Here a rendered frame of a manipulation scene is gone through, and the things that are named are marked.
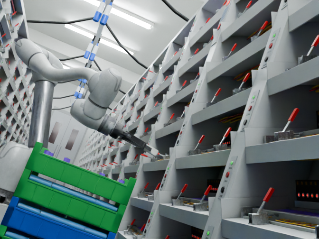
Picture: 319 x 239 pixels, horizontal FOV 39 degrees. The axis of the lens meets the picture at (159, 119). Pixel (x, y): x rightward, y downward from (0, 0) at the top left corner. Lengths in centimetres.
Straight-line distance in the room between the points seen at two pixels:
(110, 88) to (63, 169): 77
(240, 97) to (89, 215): 58
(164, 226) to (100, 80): 68
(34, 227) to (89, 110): 85
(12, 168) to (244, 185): 122
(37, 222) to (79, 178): 16
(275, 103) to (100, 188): 54
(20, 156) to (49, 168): 87
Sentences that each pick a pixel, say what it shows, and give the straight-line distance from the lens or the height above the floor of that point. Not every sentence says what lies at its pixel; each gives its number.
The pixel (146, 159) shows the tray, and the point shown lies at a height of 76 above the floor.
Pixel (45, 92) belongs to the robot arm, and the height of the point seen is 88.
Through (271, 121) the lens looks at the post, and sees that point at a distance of 125.
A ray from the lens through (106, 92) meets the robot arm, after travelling 198.
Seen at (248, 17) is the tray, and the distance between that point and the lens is 178.
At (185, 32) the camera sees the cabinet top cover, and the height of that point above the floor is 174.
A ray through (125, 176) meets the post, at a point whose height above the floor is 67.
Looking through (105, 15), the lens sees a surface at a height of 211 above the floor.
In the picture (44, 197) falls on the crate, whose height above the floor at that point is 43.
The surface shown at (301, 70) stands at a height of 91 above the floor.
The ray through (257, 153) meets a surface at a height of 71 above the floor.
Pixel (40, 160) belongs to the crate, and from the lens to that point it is 129.
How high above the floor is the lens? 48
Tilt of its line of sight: 12 degrees up
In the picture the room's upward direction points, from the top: 21 degrees clockwise
